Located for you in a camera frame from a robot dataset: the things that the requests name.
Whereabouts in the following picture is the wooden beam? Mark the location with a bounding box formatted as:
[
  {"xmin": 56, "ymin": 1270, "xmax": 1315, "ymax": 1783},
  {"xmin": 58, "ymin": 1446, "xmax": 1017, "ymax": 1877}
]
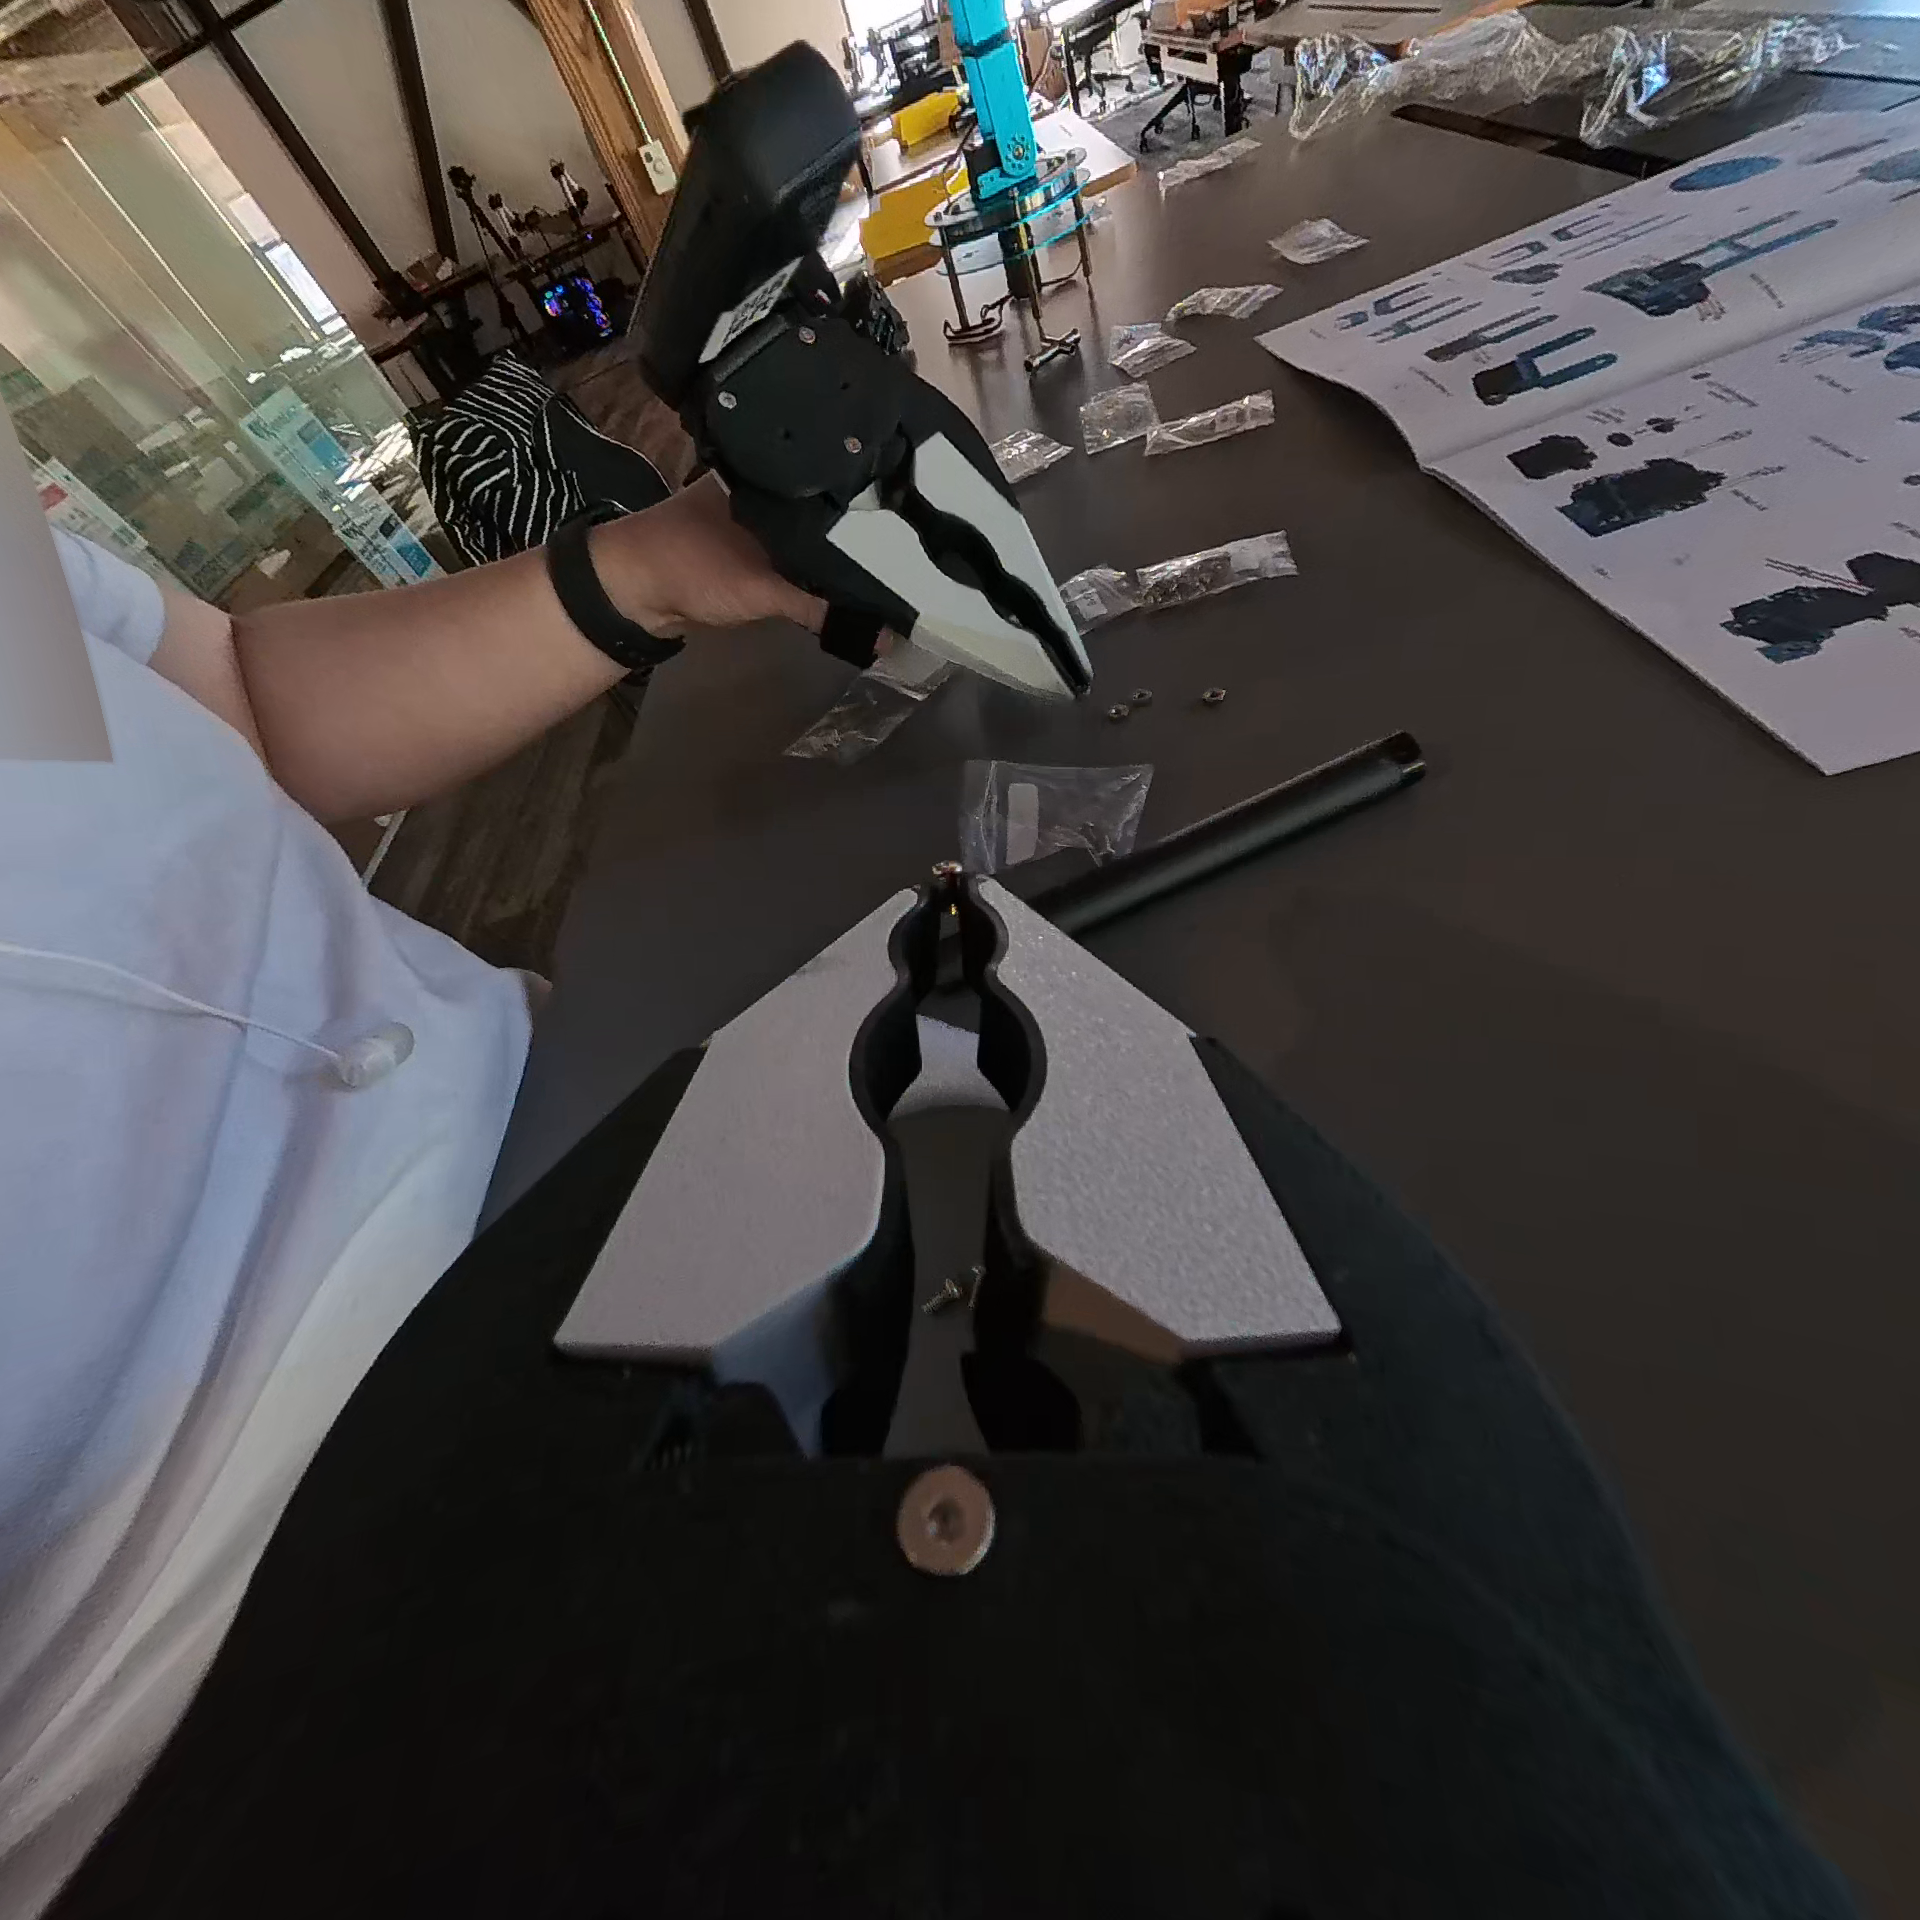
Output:
[{"xmin": 524, "ymin": 0, "xmax": 677, "ymax": 256}]

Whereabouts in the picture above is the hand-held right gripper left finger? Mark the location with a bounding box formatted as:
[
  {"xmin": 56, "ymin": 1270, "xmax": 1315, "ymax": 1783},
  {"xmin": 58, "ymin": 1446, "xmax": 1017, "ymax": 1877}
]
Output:
[{"xmin": 552, "ymin": 885, "xmax": 940, "ymax": 1464}]

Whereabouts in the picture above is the camera tripod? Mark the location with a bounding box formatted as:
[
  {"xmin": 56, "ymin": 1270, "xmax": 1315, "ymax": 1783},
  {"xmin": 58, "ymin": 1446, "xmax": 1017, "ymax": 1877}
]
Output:
[{"xmin": 448, "ymin": 162, "xmax": 518, "ymax": 278}]

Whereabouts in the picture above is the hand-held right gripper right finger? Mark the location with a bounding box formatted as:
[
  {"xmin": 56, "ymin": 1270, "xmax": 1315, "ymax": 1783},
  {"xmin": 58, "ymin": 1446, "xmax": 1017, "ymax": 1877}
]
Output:
[{"xmin": 960, "ymin": 878, "xmax": 1343, "ymax": 1367}]

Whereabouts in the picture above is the person's left hand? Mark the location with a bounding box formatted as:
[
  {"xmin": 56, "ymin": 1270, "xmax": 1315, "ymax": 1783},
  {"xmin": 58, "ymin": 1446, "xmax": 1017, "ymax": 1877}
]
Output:
[{"xmin": 631, "ymin": 479, "xmax": 830, "ymax": 645}]

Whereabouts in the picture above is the white earphone cord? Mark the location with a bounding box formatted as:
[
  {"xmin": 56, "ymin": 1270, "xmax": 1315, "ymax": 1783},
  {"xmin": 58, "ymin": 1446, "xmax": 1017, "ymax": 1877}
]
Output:
[{"xmin": 0, "ymin": 942, "xmax": 417, "ymax": 1091}]

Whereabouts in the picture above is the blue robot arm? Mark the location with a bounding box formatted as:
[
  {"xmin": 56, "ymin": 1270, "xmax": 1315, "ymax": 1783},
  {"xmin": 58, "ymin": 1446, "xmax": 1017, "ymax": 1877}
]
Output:
[{"xmin": 921, "ymin": 0, "xmax": 1109, "ymax": 348}]

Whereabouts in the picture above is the dark brown desk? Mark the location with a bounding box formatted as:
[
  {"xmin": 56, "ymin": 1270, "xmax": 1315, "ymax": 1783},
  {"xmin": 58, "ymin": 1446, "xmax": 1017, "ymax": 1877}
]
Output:
[{"xmin": 477, "ymin": 6, "xmax": 1920, "ymax": 1516}]

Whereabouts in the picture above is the printed assembly manual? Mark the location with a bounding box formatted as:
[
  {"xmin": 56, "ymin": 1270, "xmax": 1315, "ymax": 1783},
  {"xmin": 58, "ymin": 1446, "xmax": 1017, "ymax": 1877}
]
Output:
[{"xmin": 1258, "ymin": 111, "xmax": 1920, "ymax": 777}]

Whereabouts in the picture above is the yellow storage bin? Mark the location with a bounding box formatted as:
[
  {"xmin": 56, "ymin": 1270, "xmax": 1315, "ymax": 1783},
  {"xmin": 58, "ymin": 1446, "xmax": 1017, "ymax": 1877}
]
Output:
[{"xmin": 865, "ymin": 187, "xmax": 962, "ymax": 287}]

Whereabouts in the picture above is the black metal tube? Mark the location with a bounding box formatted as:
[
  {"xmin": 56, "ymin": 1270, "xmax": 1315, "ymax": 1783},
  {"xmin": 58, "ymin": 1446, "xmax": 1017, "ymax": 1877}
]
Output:
[{"xmin": 1034, "ymin": 731, "xmax": 1426, "ymax": 938}]

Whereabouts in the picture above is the striped black white bag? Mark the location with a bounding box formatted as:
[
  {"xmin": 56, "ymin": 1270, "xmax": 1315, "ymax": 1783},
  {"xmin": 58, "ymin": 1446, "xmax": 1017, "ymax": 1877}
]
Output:
[{"xmin": 411, "ymin": 352, "xmax": 669, "ymax": 570}]

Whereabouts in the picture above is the person's left forearm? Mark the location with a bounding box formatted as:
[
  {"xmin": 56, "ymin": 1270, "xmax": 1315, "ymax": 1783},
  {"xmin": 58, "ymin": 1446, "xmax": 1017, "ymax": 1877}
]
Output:
[{"xmin": 226, "ymin": 516, "xmax": 631, "ymax": 826}]

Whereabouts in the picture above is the crumpled clear plastic wrap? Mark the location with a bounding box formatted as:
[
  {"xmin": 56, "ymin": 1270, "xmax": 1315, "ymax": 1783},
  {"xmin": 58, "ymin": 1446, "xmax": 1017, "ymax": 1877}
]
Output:
[{"xmin": 1289, "ymin": 6, "xmax": 1869, "ymax": 144}]

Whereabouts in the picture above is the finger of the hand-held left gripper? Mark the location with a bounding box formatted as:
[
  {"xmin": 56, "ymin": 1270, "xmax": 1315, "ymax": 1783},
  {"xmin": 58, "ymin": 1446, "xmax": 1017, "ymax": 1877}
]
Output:
[
  {"xmin": 826, "ymin": 509, "xmax": 1083, "ymax": 707},
  {"xmin": 912, "ymin": 433, "xmax": 1094, "ymax": 698}
]

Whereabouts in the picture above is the black wristband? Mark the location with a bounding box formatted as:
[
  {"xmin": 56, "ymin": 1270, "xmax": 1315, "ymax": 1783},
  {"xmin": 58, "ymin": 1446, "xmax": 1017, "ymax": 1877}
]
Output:
[{"xmin": 545, "ymin": 502, "xmax": 688, "ymax": 672}]

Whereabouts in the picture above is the clear bag of screws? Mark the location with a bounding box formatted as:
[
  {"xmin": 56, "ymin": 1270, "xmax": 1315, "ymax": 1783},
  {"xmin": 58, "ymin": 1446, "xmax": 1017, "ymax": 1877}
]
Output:
[{"xmin": 1136, "ymin": 531, "xmax": 1299, "ymax": 614}]

